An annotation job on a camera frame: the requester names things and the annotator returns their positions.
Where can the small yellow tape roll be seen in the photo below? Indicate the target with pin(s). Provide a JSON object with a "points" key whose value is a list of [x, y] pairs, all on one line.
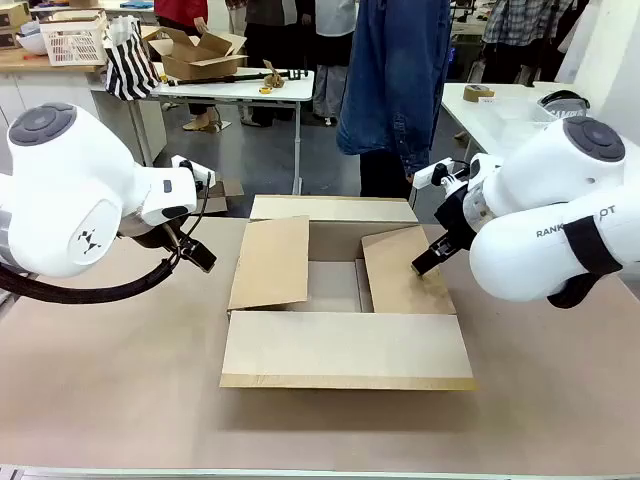
{"points": [[265, 90]]}

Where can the bystander in plaid shirt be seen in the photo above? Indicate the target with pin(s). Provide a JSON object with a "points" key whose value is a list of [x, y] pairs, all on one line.
{"points": [[520, 25]]}

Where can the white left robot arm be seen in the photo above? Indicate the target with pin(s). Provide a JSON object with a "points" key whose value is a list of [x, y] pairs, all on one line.
{"points": [[65, 200]]}

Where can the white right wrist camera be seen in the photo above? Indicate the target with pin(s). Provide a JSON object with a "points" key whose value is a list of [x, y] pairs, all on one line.
{"points": [[430, 172]]}

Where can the black tripod pole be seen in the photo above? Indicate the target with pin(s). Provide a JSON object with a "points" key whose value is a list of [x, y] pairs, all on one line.
{"points": [[225, 79]]}

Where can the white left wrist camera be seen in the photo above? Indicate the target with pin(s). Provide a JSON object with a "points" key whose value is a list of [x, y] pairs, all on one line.
{"points": [[190, 167]]}

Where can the black white striped bag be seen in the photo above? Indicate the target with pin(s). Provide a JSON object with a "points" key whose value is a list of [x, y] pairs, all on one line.
{"points": [[127, 65]]}

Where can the wooden counter top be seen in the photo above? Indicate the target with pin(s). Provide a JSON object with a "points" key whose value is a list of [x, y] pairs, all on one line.
{"points": [[30, 64]]}

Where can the white side table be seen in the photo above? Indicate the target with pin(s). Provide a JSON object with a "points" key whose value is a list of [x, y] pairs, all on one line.
{"points": [[495, 120]]}

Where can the brown packing tape roll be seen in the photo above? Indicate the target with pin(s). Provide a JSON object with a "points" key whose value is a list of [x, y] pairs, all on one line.
{"points": [[478, 93]]}

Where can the white plastic basket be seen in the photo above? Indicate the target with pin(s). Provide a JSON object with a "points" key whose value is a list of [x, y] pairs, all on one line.
{"points": [[75, 42]]}

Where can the brown carton on counter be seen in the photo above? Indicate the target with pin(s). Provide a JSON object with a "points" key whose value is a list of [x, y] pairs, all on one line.
{"points": [[12, 17]]}

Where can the small open cardboard carton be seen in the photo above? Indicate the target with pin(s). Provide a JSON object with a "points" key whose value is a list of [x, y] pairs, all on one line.
{"points": [[200, 57]]}

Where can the white folding table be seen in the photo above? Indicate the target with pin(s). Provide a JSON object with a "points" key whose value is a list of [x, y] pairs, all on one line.
{"points": [[235, 89]]}

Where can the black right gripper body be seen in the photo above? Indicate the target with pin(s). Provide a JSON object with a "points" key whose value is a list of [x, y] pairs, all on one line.
{"points": [[457, 215]]}

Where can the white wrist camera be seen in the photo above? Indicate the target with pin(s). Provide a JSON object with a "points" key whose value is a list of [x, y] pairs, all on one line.
{"points": [[190, 167], [430, 172]]}

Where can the flat cardboard on floor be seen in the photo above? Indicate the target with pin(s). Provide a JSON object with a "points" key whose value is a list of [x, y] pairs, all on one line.
{"points": [[225, 195]]}

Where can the person in denim shirt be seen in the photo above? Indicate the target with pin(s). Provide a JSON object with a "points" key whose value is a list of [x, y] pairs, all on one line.
{"points": [[395, 75]]}

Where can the bystander in red top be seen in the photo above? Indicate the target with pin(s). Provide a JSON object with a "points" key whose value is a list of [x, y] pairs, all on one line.
{"points": [[180, 12]]}

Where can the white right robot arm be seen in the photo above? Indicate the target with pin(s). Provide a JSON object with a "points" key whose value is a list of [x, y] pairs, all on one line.
{"points": [[540, 200]]}

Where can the bystander in white top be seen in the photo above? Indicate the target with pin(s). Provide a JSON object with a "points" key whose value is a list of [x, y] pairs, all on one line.
{"points": [[330, 75]]}

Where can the large brown cardboard box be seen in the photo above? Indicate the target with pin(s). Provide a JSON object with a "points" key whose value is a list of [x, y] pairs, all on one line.
{"points": [[345, 350]]}

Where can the crumpled brown paper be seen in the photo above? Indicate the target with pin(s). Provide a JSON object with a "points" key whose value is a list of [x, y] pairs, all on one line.
{"points": [[274, 77]]}

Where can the bystander in dark clothes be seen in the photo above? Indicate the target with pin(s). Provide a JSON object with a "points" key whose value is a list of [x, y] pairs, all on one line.
{"points": [[272, 50]]}

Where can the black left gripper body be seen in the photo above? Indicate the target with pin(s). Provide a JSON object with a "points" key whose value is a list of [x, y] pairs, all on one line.
{"points": [[155, 235]]}

